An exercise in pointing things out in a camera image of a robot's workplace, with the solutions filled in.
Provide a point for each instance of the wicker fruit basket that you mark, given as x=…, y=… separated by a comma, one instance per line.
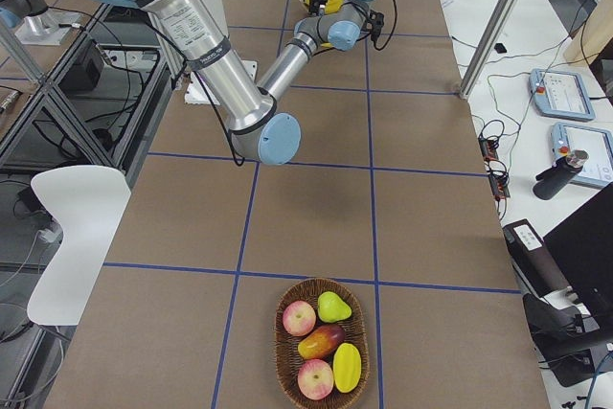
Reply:
x=289, y=362

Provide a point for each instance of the upper blue teach pendant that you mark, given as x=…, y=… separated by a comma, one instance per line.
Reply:
x=561, y=95

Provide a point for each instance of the green pear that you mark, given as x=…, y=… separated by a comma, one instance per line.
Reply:
x=332, y=308

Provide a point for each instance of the black monitor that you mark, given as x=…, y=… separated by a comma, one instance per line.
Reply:
x=581, y=246

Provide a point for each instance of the red apple upper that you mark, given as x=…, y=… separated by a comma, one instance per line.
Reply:
x=299, y=318

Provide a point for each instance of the red apple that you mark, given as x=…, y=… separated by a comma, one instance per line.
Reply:
x=315, y=379
x=299, y=318

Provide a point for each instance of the red yellow mango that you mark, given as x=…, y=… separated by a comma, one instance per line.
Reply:
x=322, y=342

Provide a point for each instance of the white chair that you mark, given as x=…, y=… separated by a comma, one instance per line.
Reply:
x=88, y=203

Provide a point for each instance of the red apple lower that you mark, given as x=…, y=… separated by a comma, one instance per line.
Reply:
x=315, y=379

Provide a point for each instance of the aluminium frame post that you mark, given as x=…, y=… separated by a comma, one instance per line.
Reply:
x=496, y=23

